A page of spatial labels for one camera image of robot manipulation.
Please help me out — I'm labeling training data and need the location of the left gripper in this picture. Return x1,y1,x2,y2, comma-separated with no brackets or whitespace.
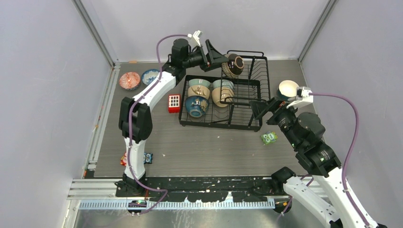
183,40,229,73

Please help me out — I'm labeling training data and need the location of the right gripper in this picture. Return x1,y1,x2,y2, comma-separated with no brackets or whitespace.
249,95,301,148

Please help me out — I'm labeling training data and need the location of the brown striped bowl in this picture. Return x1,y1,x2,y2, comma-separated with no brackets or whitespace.
221,54,245,78

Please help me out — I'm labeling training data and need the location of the teal white dotted bowl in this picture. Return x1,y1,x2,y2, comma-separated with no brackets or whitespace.
276,80,299,101

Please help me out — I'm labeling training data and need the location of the black wire dish rack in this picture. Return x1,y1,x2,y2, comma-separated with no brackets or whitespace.
179,50,271,132

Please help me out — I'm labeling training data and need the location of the white blue floral bowl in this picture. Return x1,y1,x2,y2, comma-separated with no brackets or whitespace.
141,69,160,86

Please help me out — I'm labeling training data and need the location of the blue zigzag pattern bowl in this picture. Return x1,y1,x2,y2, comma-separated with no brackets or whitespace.
119,72,141,90

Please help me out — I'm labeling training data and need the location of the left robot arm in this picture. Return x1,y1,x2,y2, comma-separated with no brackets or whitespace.
115,38,229,197

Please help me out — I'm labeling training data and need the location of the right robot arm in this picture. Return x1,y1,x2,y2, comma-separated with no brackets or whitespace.
249,97,384,228

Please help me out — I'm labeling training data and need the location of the light teal ribbed bowl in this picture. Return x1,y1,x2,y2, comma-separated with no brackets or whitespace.
212,79,234,90

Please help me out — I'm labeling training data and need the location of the green owl toy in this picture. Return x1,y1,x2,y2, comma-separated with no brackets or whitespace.
260,132,278,145

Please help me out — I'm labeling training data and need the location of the beige bowl with bird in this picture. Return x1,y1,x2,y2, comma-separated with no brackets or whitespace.
187,85,211,99

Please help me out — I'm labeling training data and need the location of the beige plain bowl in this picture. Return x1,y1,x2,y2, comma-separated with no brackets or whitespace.
211,87,234,107

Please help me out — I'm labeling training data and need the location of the dark blue glazed bowl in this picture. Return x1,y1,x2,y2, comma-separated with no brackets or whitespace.
185,95,210,118

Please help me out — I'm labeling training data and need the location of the red white toy block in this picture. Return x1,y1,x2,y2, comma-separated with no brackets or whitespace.
168,94,181,114

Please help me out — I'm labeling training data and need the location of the blue owl toy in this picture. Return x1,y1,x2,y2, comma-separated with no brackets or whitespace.
144,153,153,164

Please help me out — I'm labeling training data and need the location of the red owl toy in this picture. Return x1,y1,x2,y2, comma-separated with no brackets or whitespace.
120,153,127,166

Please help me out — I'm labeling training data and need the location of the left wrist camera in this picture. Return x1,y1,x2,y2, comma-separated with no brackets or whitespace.
187,30,202,47

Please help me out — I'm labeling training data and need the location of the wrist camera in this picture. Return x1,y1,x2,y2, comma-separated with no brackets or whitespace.
187,30,202,47
286,86,314,109

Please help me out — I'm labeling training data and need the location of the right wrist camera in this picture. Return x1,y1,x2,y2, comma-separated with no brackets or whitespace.
286,86,314,109

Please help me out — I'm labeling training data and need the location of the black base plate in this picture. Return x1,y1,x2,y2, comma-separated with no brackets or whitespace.
115,176,285,202

